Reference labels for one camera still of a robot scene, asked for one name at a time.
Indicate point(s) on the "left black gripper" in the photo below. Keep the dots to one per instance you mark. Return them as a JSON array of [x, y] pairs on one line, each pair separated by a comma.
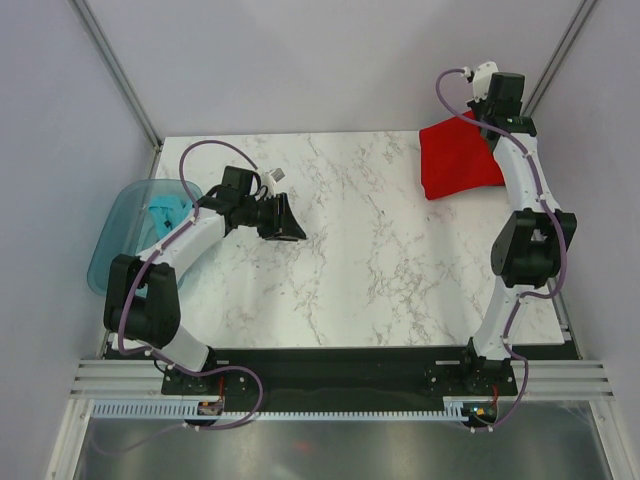
[[284, 220]]

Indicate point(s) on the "bright red t shirt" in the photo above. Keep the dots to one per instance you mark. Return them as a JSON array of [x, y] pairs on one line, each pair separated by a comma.
[[455, 158]]

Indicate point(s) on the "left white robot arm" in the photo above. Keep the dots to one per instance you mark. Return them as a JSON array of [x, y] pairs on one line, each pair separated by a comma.
[[142, 298]]

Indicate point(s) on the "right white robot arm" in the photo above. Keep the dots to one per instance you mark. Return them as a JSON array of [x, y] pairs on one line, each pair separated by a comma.
[[533, 244]]

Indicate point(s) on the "teal t shirt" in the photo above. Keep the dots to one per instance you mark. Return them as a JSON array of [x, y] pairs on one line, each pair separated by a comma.
[[167, 212]]

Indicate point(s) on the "translucent blue plastic bin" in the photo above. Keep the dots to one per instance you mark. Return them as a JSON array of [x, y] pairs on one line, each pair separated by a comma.
[[129, 228]]

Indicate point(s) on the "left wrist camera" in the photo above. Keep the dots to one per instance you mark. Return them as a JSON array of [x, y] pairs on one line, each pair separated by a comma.
[[270, 180]]

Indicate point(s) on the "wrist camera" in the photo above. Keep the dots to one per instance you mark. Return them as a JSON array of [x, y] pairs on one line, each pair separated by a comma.
[[480, 79], [270, 180]]

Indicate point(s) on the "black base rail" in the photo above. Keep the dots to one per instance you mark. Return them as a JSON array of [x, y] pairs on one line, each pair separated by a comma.
[[361, 379]]

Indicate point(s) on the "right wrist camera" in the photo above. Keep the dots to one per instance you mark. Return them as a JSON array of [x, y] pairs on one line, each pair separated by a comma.
[[480, 79]]

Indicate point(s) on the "white slotted cable duct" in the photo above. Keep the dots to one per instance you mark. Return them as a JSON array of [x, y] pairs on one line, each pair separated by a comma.
[[192, 410]]

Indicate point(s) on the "left aluminium frame post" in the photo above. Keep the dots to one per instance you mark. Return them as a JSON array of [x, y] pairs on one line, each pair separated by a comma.
[[103, 47]]

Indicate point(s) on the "aluminium frame post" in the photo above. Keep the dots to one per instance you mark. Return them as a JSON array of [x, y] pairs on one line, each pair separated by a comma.
[[103, 47], [570, 36]]

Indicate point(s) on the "right aluminium frame post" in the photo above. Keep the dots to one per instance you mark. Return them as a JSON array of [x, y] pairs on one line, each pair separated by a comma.
[[570, 36]]

